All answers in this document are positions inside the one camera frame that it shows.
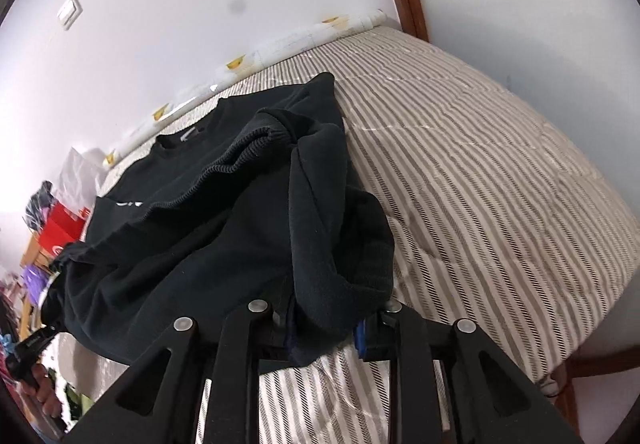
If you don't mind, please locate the purple cloth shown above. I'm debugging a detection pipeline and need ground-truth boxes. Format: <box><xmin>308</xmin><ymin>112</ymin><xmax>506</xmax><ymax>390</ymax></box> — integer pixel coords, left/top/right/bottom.
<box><xmin>20</xmin><ymin>264</ymin><xmax>57</xmax><ymax>305</ymax></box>

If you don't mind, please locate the white sheet with yellow print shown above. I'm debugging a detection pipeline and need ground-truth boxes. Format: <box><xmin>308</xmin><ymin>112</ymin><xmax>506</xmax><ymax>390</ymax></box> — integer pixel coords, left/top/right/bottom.
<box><xmin>102</xmin><ymin>8</ymin><xmax>388</xmax><ymax>169</ymax></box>

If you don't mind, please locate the person's left hand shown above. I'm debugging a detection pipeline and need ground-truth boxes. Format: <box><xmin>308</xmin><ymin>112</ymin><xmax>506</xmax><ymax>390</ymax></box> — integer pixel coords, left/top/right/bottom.
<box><xmin>17</xmin><ymin>364</ymin><xmax>63</xmax><ymax>435</ymax></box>

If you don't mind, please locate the black sweatshirt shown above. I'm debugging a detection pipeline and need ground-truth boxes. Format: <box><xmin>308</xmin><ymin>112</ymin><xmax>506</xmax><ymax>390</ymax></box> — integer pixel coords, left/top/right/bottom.
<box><xmin>40</xmin><ymin>72</ymin><xmax>396</xmax><ymax>367</ymax></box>

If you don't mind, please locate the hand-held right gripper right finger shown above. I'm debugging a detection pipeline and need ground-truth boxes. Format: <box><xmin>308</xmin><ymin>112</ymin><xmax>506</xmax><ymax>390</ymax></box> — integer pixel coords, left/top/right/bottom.
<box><xmin>352</xmin><ymin>301</ymin><xmax>583</xmax><ymax>444</ymax></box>

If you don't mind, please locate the wooden bed frame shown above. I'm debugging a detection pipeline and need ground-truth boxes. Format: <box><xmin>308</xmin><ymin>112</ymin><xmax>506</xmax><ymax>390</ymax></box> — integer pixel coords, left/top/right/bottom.
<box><xmin>550</xmin><ymin>354</ymin><xmax>640</xmax><ymax>425</ymax></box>

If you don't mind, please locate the white wall switch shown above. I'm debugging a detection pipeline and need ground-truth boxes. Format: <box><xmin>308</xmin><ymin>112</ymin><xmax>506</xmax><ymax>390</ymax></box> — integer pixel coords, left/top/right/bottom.
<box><xmin>56</xmin><ymin>0</ymin><xmax>83</xmax><ymax>28</ymax></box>

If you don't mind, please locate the white plastic bag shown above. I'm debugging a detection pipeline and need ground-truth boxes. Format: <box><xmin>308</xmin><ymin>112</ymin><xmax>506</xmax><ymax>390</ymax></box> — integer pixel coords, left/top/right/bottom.
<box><xmin>52</xmin><ymin>146</ymin><xmax>108</xmax><ymax>215</ymax></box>

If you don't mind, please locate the striped beige bed cover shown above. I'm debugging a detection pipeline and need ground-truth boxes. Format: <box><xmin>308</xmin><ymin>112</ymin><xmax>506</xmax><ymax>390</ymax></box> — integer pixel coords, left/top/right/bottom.
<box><xmin>55</xmin><ymin>24</ymin><xmax>640</xmax><ymax>444</ymax></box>

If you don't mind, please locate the dark patterned cloth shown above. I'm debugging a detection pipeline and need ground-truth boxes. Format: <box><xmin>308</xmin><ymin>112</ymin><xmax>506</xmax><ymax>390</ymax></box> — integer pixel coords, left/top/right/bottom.
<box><xmin>25</xmin><ymin>180</ymin><xmax>58</xmax><ymax>235</ymax></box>

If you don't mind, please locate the red bag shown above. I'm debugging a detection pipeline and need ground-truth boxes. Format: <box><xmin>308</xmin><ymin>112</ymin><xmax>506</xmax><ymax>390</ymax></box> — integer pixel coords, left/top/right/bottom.
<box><xmin>37</xmin><ymin>204</ymin><xmax>93</xmax><ymax>257</ymax></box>

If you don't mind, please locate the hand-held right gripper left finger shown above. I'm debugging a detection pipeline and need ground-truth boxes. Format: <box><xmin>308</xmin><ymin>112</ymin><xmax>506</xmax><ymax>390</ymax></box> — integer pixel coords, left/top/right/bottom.
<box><xmin>62</xmin><ymin>299</ymin><xmax>301</xmax><ymax>444</ymax></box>

